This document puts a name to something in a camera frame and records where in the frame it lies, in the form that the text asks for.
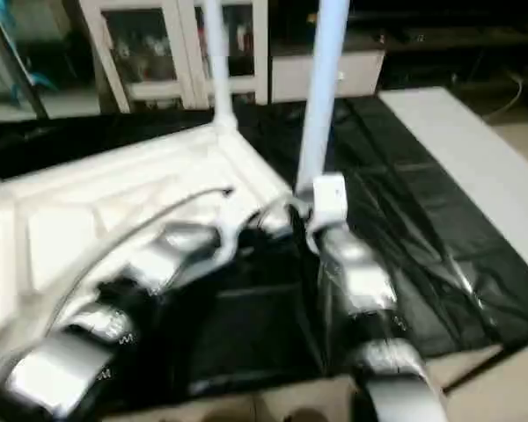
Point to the blue metal stand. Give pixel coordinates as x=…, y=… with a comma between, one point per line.
x=22, y=75

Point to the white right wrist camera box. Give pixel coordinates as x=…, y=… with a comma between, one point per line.
x=328, y=200

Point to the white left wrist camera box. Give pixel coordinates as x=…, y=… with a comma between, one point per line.
x=238, y=220

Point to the black work mat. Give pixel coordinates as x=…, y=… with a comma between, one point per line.
x=405, y=202

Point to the white flat panel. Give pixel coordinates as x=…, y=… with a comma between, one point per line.
x=475, y=158

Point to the white drawer unit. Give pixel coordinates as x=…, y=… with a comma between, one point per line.
x=334, y=75

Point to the dark wooden TV bench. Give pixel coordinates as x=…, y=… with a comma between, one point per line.
x=458, y=44

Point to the white glass-door cabinet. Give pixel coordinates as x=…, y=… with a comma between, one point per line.
x=176, y=53

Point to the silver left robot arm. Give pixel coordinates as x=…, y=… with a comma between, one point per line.
x=158, y=264

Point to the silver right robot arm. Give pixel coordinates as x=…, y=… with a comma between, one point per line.
x=356, y=281

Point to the white plastic table top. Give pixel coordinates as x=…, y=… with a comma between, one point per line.
x=97, y=193

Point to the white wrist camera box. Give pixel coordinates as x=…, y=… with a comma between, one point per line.
x=238, y=220
x=328, y=200

